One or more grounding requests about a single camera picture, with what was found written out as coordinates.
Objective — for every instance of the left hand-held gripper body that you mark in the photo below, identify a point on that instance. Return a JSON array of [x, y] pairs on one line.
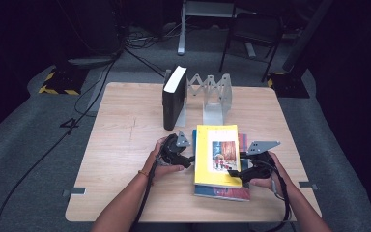
[[172, 150]]

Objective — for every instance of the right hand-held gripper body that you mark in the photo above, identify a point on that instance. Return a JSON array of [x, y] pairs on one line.
[[261, 167]]

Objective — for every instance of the yellow paperback book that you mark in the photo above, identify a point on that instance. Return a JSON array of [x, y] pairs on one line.
[[206, 161]]

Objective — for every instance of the red and blue illustrated book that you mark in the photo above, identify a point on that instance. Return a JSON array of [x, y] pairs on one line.
[[225, 194]]

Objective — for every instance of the black hardcover book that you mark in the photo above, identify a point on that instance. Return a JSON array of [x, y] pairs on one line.
[[173, 103]]

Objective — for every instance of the white expandable book rack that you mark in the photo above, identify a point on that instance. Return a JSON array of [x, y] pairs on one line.
[[215, 103]]

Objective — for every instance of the person's right hand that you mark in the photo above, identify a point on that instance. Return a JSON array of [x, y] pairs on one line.
[[278, 183]]

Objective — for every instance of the person's left hand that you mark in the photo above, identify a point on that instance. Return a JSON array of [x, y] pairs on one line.
[[154, 167]]

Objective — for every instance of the grey tape strip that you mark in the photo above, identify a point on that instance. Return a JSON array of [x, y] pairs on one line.
[[307, 185]]

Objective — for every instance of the black stand with striped base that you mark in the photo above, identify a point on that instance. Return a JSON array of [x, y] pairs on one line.
[[291, 87]]

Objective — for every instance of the black chair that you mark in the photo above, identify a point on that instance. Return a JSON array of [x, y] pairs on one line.
[[254, 29]]

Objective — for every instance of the black yellow striped stand base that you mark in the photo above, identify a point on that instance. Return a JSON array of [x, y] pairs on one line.
[[62, 82]]

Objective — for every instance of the white desk frame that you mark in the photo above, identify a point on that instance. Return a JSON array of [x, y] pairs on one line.
[[182, 32]]

